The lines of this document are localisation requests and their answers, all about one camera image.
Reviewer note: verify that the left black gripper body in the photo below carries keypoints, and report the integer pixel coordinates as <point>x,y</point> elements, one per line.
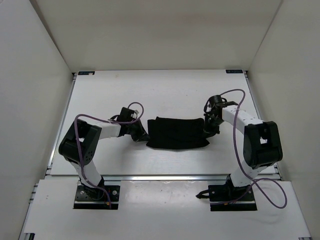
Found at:
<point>135,130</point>

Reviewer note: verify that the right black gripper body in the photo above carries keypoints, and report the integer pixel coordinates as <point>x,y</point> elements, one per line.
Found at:
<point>211,125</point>

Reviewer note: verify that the black skirt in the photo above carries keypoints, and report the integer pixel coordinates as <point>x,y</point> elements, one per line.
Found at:
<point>176,134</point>

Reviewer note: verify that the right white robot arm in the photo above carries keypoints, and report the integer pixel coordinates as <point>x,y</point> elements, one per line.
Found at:
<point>261,141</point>

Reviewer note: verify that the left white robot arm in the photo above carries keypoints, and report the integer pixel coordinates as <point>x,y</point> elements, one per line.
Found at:
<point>79,146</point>

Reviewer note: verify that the right blue label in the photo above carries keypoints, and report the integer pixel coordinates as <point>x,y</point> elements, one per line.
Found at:
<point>233,71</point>

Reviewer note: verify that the blue label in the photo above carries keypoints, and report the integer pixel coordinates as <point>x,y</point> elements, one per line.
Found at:
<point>233,71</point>
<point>86,73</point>

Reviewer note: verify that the left blue label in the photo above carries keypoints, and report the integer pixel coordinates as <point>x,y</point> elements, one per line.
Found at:
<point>86,73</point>

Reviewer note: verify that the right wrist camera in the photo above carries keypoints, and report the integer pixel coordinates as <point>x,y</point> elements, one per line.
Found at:
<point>216,100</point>

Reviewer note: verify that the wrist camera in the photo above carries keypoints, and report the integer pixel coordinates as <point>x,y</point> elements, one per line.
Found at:
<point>216,100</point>
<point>126,115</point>

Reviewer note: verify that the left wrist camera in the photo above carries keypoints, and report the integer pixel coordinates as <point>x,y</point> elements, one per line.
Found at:
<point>126,115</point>

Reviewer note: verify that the aluminium rail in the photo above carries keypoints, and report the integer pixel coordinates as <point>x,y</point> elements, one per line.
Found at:
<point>168,177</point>

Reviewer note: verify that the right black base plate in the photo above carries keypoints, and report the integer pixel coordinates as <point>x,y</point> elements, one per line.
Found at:
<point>229,198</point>

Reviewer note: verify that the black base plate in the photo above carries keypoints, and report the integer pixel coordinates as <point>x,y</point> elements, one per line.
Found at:
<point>229,198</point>
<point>95,199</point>

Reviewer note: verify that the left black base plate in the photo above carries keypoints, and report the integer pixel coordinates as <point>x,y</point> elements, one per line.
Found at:
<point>95,199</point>

